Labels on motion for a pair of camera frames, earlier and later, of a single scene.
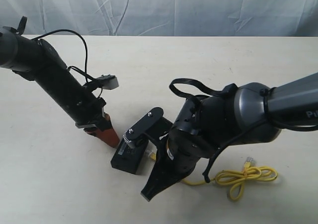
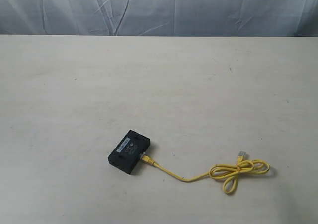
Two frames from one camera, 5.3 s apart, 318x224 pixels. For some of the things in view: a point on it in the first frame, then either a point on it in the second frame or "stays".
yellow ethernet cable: x=239 y=176 -> x=219 y=172
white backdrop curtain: x=163 y=10 stays
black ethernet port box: x=128 y=159 stays
